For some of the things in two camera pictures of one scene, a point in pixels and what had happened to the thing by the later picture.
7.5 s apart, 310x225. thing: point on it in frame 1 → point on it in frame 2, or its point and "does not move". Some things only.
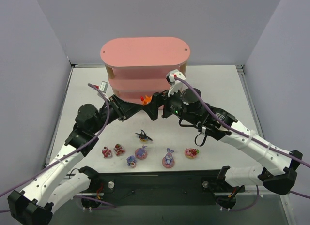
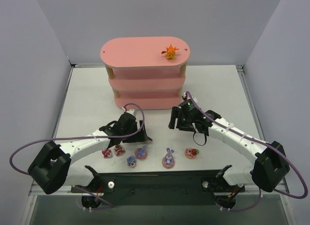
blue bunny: x=168 y=161 does not move
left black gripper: x=118 y=108 → x=140 y=132
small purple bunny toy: x=131 y=161 does not move
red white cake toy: x=106 y=152 does not move
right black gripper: x=165 y=104 → x=174 y=117
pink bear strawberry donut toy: x=191 y=153 does not move
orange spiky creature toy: x=147 y=99 → x=170 y=52
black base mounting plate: x=192 y=187 does not move
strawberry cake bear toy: x=118 y=150 does not move
